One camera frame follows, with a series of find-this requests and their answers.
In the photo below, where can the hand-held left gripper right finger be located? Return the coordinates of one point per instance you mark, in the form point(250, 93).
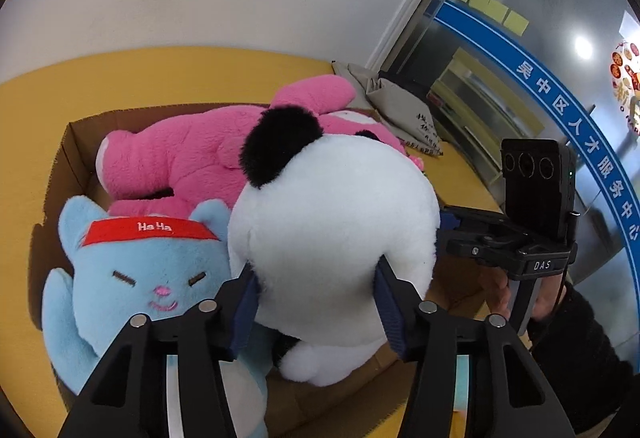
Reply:
point(390, 313)

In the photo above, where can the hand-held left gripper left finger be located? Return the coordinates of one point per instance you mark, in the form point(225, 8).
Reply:
point(245, 313)

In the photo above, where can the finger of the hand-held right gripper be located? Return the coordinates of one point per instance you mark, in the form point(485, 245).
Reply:
point(475, 250)
point(448, 220)

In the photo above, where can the panda plush toy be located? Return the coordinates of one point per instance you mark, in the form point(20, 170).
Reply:
point(330, 228)

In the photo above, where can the cardboard box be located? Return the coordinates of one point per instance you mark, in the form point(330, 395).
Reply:
point(55, 178)

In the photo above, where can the person's right forearm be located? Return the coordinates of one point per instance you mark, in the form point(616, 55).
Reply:
point(575, 358)

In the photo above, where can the person's right hand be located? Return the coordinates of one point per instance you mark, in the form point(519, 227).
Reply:
point(495, 290)

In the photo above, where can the blue lettered band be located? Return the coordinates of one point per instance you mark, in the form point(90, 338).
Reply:
point(550, 93)

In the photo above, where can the blue cat plush toy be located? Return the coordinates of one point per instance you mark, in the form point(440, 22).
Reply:
point(140, 278)

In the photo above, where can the grey printed bag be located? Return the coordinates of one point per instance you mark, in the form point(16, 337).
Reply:
point(400, 113)

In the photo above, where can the pink plush toy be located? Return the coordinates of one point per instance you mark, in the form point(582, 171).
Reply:
point(180, 153)

